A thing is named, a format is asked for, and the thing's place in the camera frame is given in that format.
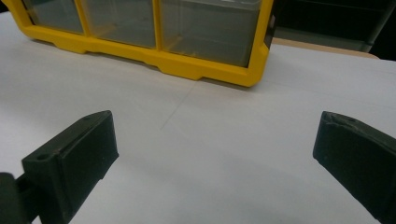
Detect grid of clear drawers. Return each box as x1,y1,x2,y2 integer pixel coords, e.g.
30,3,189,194
21,0,262,68

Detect dark shelf unit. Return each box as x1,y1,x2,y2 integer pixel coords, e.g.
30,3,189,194
274,0,396,53

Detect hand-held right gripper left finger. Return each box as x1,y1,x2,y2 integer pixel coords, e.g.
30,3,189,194
21,109,120,224

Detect yellow black organizer cabinet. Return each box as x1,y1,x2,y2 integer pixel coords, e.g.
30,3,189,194
1,0,276,88

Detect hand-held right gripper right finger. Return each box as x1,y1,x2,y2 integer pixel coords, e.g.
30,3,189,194
312,110,396,224

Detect white table sheet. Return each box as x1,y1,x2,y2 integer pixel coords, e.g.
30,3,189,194
0,12,396,224

